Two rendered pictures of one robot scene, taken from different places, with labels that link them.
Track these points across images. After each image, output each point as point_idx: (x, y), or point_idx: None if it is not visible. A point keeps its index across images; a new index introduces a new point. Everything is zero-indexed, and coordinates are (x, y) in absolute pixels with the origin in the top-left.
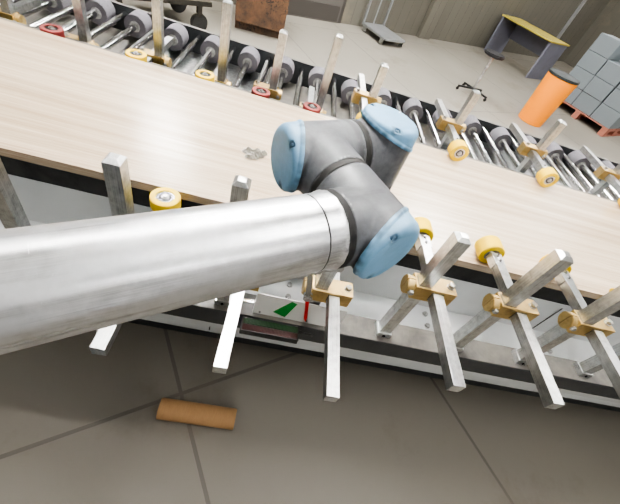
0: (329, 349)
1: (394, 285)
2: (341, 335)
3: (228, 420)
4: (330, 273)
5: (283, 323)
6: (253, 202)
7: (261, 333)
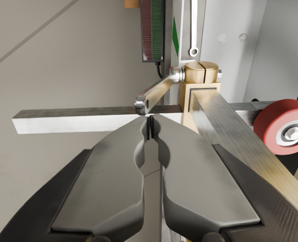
0: (81, 118)
1: None
2: None
3: (128, 1)
4: (202, 127)
5: (163, 37)
6: None
7: (140, 4)
